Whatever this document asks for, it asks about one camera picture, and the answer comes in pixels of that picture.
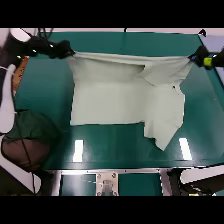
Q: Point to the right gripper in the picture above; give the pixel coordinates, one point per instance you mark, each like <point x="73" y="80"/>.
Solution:
<point x="199" y="56"/>

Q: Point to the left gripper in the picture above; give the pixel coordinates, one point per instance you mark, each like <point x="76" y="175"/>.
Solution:
<point x="62" y="49"/>

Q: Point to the white T-shirt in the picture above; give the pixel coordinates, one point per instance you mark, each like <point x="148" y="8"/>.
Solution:
<point x="106" y="96"/>

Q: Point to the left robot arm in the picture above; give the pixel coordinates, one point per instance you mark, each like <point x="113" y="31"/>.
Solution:
<point x="7" y="100"/>

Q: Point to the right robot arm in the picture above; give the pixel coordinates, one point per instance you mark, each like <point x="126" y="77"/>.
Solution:
<point x="200" y="174"/>

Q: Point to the dark green garment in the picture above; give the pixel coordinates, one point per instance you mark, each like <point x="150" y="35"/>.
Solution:
<point x="33" y="126"/>

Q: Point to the dark brown garment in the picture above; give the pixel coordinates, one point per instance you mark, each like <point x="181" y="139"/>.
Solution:
<point x="26" y="154"/>

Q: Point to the silver frame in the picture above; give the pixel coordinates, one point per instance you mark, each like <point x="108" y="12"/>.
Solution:
<point x="106" y="177"/>

